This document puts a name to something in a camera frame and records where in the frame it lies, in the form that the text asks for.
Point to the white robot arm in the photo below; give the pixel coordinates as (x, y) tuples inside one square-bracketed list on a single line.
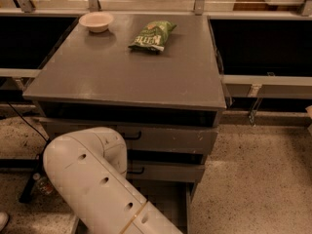
[(88, 169)]

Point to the grey drawer cabinet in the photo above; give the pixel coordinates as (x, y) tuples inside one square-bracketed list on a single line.
[(97, 77)]

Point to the top grey drawer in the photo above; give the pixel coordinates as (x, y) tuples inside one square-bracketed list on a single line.
[(144, 137)]

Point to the middle grey drawer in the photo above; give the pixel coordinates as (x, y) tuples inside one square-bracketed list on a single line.
[(164, 171)]

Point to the open bottom grey drawer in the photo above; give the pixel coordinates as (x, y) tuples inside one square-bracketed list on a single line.
[(171, 198)]

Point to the green kettle chips bag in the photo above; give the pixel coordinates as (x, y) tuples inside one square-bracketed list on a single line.
[(154, 36)]

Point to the white paper bowl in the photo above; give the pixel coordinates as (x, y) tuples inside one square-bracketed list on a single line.
[(96, 22)]

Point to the small clear bottle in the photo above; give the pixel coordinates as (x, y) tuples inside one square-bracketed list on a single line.
[(43, 184)]

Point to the black metal leg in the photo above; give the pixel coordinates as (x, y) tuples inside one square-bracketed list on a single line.
[(25, 196)]

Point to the white shoe tip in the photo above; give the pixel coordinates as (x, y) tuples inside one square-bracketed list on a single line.
[(4, 218)]

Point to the metal bracket under shelf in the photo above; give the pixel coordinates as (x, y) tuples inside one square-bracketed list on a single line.
[(253, 110)]

